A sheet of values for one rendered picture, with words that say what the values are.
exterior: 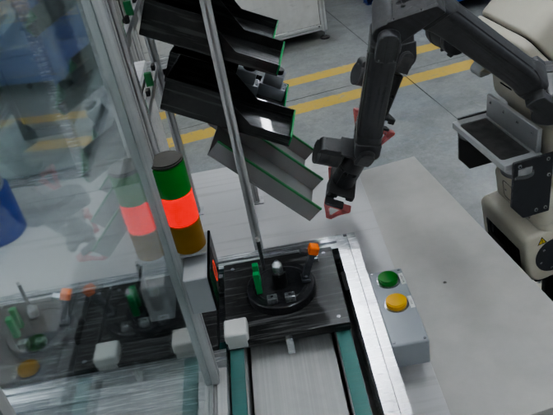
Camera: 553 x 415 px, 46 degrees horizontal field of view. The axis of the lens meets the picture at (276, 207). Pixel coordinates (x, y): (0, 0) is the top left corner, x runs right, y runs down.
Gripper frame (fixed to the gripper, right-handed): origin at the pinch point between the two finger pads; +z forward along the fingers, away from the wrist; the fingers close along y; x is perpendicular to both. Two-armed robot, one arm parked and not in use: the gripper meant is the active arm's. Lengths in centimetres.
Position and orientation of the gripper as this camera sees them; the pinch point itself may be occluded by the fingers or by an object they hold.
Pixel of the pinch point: (331, 201)
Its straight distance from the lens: 166.8
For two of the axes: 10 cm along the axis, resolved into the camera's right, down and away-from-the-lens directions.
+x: 9.5, 2.7, 1.2
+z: -2.6, 5.8, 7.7
